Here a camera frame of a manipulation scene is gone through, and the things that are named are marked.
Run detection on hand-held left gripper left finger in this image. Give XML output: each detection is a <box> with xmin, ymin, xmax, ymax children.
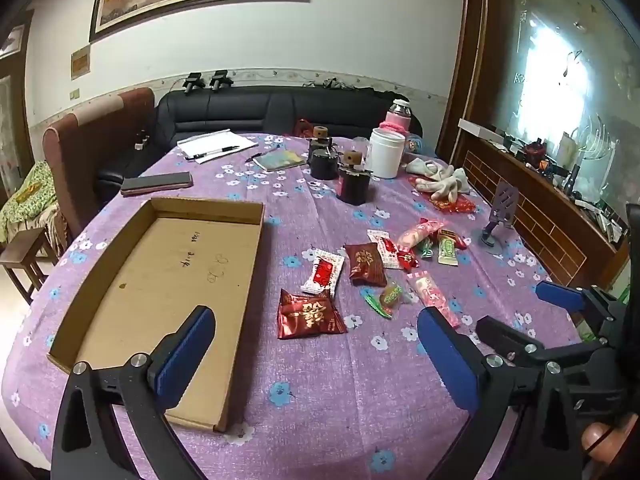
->
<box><xmin>50</xmin><ymin>305</ymin><xmax>217</xmax><ymax>480</ymax></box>

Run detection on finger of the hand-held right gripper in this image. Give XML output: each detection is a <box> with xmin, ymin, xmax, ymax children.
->
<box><xmin>535</xmin><ymin>281</ymin><xmax>626</xmax><ymax>321</ymax></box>
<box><xmin>475</xmin><ymin>315</ymin><xmax>596</xmax><ymax>363</ymax></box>

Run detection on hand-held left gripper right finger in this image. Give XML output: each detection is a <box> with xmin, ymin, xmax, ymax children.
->
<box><xmin>416</xmin><ymin>305</ymin><xmax>586</xmax><ymax>480</ymax></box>

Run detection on pink snack packet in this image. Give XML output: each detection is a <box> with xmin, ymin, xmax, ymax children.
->
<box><xmin>406</xmin><ymin>270</ymin><xmax>460</xmax><ymax>328</ymax></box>
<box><xmin>397</xmin><ymin>218</ymin><xmax>445</xmax><ymax>250</ymax></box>

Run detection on shallow cardboard tray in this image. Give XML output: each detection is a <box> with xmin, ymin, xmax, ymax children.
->
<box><xmin>46</xmin><ymin>196</ymin><xmax>265</xmax><ymax>433</ymax></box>

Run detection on yellow green candy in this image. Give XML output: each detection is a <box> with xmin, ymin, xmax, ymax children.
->
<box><xmin>380</xmin><ymin>282</ymin><xmax>405</xmax><ymax>307</ymax></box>

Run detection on bright green candy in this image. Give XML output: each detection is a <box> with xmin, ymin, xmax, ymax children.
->
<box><xmin>362</xmin><ymin>291</ymin><xmax>393</xmax><ymax>319</ymax></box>

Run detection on red packet with dark label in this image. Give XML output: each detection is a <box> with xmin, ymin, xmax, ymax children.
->
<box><xmin>436</xmin><ymin>228</ymin><xmax>468</xmax><ymax>251</ymax></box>

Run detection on dark red snack packet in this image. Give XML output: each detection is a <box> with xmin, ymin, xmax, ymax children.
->
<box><xmin>277</xmin><ymin>288</ymin><xmax>348</xmax><ymax>341</ymax></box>
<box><xmin>344</xmin><ymin>242</ymin><xmax>388</xmax><ymax>287</ymax></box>

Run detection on white red snack packet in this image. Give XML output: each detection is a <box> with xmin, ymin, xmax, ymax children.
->
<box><xmin>300</xmin><ymin>248</ymin><xmax>346</xmax><ymax>297</ymax></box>
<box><xmin>366</xmin><ymin>229</ymin><xmax>403</xmax><ymax>271</ymax></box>

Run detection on person's right hand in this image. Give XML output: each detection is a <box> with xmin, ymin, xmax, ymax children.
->
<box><xmin>581</xmin><ymin>412</ymin><xmax>640</xmax><ymax>461</ymax></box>

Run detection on wooden cabinet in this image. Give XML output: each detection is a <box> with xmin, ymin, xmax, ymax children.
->
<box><xmin>435</xmin><ymin>0</ymin><xmax>631</xmax><ymax>291</ymax></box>

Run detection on metal phone stand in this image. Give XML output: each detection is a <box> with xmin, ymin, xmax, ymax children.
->
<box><xmin>479</xmin><ymin>181</ymin><xmax>521</xmax><ymax>251</ymax></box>

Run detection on purple floral tablecloth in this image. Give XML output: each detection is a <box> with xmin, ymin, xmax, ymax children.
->
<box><xmin>0</xmin><ymin>131</ymin><xmax>583</xmax><ymax>480</ymax></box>

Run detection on red paper packets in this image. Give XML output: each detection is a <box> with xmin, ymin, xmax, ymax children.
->
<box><xmin>409</xmin><ymin>176</ymin><xmax>477</xmax><ymax>215</ymax></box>

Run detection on white gloves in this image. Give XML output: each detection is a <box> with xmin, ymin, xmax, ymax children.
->
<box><xmin>404</xmin><ymin>157</ymin><xmax>472</xmax><ymax>203</ymax></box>

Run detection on dark flat phone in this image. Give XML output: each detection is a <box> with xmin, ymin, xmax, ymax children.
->
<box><xmin>120</xmin><ymin>171</ymin><xmax>193</xmax><ymax>197</ymax></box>

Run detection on white flat box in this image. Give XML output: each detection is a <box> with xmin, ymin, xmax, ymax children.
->
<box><xmin>457</xmin><ymin>118</ymin><xmax>506</xmax><ymax>140</ymax></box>

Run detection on black jar with wooden stopper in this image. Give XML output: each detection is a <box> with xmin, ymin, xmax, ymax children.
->
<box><xmin>336</xmin><ymin>150</ymin><xmax>375</xmax><ymax>206</ymax></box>
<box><xmin>306</xmin><ymin>125</ymin><xmax>341</xmax><ymax>181</ymax></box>

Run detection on wooden stool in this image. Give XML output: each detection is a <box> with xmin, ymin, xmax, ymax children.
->
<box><xmin>0</xmin><ymin>227</ymin><xmax>61</xmax><ymax>306</ymax></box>

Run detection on black white pen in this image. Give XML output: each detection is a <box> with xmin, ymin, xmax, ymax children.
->
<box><xmin>185</xmin><ymin>146</ymin><xmax>241</xmax><ymax>162</ymax></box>

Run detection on white plastic jar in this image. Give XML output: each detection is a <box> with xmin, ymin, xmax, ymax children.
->
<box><xmin>369</xmin><ymin>126</ymin><xmax>407</xmax><ymax>180</ymax></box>

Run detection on small notebook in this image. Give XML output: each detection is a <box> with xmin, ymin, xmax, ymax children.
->
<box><xmin>251</xmin><ymin>147</ymin><xmax>307</xmax><ymax>172</ymax></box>

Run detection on white paper sheets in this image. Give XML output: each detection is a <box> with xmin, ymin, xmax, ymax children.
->
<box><xmin>176</xmin><ymin>130</ymin><xmax>257</xmax><ymax>165</ymax></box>

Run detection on clear glass cup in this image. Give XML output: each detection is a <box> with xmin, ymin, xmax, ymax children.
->
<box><xmin>350</xmin><ymin>136</ymin><xmax>373</xmax><ymax>166</ymax></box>

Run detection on green floral blanket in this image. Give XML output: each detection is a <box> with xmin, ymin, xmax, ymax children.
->
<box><xmin>0</xmin><ymin>160</ymin><xmax>63</xmax><ymax>246</ymax></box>

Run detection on frosted glass partition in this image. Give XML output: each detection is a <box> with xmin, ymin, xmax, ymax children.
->
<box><xmin>487</xmin><ymin>0</ymin><xmax>640</xmax><ymax>201</ymax></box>

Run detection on brown armchair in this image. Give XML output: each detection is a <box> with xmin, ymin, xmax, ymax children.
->
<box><xmin>42</xmin><ymin>87</ymin><xmax>156</xmax><ymax>241</ymax></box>

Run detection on pink thermos bottle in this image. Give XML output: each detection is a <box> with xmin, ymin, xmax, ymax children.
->
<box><xmin>379</xmin><ymin>98</ymin><xmax>413</xmax><ymax>133</ymax></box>

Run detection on black leather sofa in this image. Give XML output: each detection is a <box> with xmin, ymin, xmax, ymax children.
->
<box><xmin>97</xmin><ymin>85</ymin><xmax>423</xmax><ymax>196</ymax></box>

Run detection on wooden glass door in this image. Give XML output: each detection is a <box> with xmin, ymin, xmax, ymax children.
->
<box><xmin>0</xmin><ymin>10</ymin><xmax>36</xmax><ymax>211</ymax></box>

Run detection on small wall plaque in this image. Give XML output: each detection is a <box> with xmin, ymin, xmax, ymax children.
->
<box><xmin>70</xmin><ymin>44</ymin><xmax>92</xmax><ymax>81</ymax></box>

